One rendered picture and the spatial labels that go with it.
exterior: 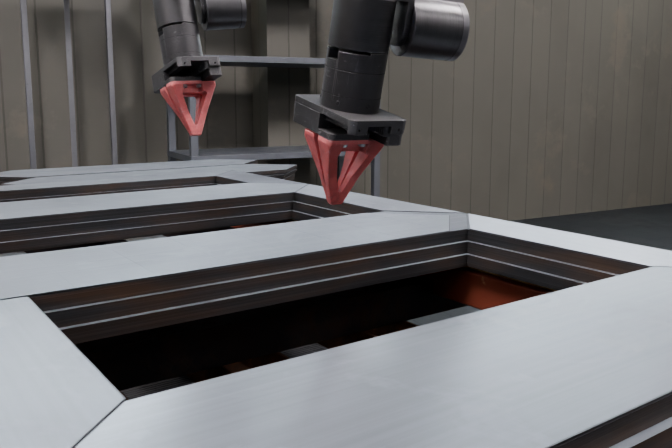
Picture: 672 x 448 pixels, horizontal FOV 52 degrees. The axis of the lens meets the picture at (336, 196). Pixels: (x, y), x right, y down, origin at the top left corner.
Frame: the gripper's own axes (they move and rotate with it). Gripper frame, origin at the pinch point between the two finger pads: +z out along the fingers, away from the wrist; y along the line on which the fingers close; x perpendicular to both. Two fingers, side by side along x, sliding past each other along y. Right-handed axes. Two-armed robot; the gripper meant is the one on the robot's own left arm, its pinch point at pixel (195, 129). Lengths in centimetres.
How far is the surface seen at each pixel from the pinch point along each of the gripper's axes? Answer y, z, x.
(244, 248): -16.5, 17.6, 4.1
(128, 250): -9.8, 15.4, 15.5
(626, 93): 263, -54, -553
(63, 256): -8.7, 14.9, 22.5
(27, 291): -21.2, 17.7, 29.1
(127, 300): -22.8, 20.4, 20.7
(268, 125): 291, -53, -188
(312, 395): -54, 26, 21
